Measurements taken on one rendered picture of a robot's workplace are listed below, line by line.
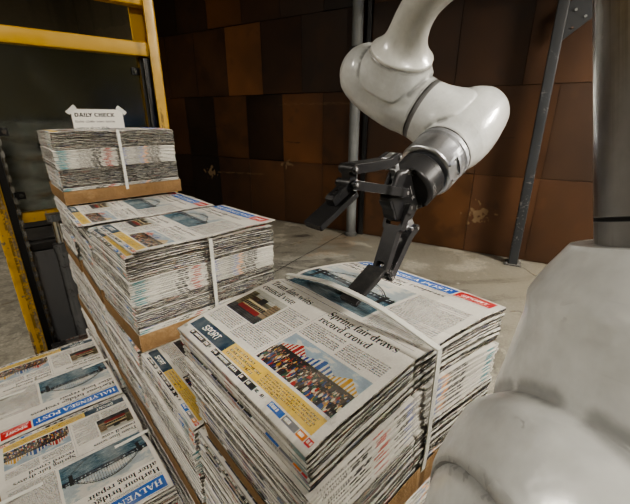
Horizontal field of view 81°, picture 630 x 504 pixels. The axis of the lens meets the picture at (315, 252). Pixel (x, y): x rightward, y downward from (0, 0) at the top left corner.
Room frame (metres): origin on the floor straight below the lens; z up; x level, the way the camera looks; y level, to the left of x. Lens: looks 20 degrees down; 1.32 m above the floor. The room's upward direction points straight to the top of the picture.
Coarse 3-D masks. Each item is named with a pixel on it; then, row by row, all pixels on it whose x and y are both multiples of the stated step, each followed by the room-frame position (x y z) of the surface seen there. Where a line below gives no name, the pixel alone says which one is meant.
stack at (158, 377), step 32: (96, 320) 1.09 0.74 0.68; (128, 352) 0.78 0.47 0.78; (160, 352) 0.70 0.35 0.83; (160, 384) 0.61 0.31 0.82; (160, 416) 0.62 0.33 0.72; (192, 416) 0.52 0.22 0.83; (160, 448) 0.70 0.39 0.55; (192, 448) 0.50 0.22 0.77; (192, 480) 0.52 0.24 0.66; (224, 480) 0.41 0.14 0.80
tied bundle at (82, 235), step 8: (200, 200) 1.25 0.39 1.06; (104, 224) 0.95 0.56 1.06; (80, 232) 1.04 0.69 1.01; (88, 232) 0.94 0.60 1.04; (80, 240) 1.04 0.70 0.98; (88, 240) 0.94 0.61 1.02; (80, 248) 1.13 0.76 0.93; (88, 248) 0.94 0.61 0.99; (88, 256) 0.96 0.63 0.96; (88, 264) 1.03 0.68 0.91; (88, 272) 1.07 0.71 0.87; (96, 272) 0.95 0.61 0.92; (96, 280) 0.97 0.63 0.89
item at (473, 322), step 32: (384, 288) 0.53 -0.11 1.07; (416, 288) 0.54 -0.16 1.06; (448, 288) 0.56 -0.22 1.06; (448, 320) 0.43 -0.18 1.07; (480, 320) 0.44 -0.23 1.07; (448, 352) 0.39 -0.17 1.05; (480, 352) 0.45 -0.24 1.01; (448, 384) 0.40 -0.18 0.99; (480, 384) 0.45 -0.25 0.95; (448, 416) 0.40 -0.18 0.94
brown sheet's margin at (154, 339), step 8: (104, 296) 0.90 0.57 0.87; (112, 312) 0.84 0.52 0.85; (120, 320) 0.79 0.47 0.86; (184, 320) 0.76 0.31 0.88; (128, 328) 0.74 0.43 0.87; (168, 328) 0.73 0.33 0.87; (176, 328) 0.74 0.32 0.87; (136, 336) 0.70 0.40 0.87; (144, 336) 0.69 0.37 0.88; (152, 336) 0.71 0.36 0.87; (160, 336) 0.72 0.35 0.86; (168, 336) 0.73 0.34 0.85; (176, 336) 0.74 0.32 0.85; (136, 344) 0.71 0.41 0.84; (144, 344) 0.69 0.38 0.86; (152, 344) 0.70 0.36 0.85; (160, 344) 0.72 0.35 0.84
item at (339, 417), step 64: (192, 320) 0.46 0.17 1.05; (256, 320) 0.44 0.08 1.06; (320, 320) 0.43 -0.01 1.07; (192, 384) 0.45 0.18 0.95; (256, 384) 0.32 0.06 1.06; (320, 384) 0.31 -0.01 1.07; (384, 384) 0.31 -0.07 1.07; (256, 448) 0.31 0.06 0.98; (320, 448) 0.25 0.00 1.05; (384, 448) 0.31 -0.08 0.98
